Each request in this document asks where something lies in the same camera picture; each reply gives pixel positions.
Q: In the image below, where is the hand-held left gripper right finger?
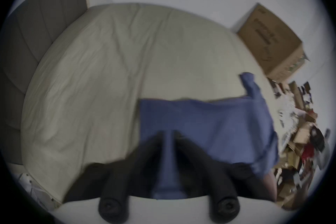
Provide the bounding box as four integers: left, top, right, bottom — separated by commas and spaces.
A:
174, 131, 275, 221

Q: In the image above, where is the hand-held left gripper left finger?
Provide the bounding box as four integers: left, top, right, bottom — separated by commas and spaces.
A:
64, 131, 166, 221

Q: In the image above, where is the dark blue shirt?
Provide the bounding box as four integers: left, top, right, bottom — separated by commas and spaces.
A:
139, 72, 280, 200

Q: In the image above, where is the pile of cartons and clutter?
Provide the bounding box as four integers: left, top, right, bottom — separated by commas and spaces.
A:
268, 79, 332, 210

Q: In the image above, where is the bed with beige sheet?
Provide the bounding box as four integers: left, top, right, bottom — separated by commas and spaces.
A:
20, 3, 285, 204

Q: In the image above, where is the brown cardboard carton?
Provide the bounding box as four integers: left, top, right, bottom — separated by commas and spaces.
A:
236, 3, 310, 82

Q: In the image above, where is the grey padded headboard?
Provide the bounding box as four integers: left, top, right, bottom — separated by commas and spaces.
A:
0, 0, 89, 166

